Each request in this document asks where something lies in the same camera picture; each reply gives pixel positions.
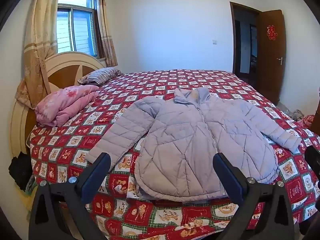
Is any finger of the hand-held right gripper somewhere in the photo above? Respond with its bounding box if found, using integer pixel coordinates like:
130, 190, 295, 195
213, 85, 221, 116
304, 145, 320, 179

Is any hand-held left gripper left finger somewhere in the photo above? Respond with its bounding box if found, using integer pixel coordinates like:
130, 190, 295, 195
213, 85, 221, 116
29, 152, 111, 240

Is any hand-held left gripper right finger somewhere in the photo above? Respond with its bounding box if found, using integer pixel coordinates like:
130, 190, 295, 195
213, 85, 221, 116
213, 153, 295, 240

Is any lilac quilted puffer jacket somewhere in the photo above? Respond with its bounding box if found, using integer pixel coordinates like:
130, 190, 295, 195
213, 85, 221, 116
85, 87, 302, 203

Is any red checked bear-print bedspread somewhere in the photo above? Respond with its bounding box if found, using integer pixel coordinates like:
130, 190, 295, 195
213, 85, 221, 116
29, 69, 320, 240

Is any grey patterned cloth pile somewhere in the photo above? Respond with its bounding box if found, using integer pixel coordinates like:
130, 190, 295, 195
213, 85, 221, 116
291, 109, 304, 121

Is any black cloth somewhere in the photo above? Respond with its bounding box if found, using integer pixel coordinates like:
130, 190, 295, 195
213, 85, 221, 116
8, 152, 33, 192

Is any pink floral folded quilt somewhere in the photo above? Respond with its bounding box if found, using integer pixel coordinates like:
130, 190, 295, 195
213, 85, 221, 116
34, 85, 100, 127

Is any brown wooden door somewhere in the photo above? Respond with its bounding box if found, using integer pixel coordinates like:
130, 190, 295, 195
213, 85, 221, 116
257, 9, 287, 103

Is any striped pillow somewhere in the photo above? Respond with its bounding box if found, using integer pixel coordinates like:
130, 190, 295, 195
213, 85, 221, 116
78, 67, 122, 85

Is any cream and wood headboard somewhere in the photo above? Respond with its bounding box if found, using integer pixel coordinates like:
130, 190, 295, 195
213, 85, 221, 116
9, 51, 107, 160

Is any red paper door decoration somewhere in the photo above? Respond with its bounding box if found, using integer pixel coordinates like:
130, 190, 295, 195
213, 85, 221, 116
265, 25, 277, 40

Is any wide beige patterned curtain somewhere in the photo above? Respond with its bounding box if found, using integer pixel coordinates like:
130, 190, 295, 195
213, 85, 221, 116
15, 0, 63, 109

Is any window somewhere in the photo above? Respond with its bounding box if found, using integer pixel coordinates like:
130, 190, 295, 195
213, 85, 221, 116
56, 0, 99, 58

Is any dark wooden door frame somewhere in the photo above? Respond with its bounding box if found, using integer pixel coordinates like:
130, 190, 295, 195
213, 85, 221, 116
229, 1, 263, 80

